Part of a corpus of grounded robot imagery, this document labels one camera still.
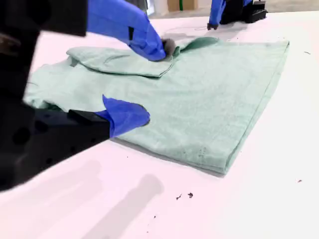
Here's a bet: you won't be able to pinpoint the brown cardboard box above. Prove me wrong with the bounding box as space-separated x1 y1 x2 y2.
167 0 199 12

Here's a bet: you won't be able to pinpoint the pale green T-shirt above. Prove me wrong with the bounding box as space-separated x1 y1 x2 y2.
23 36 290 176

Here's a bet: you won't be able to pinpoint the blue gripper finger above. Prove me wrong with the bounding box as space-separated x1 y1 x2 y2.
207 0 226 31
86 0 180 62
67 94 151 140

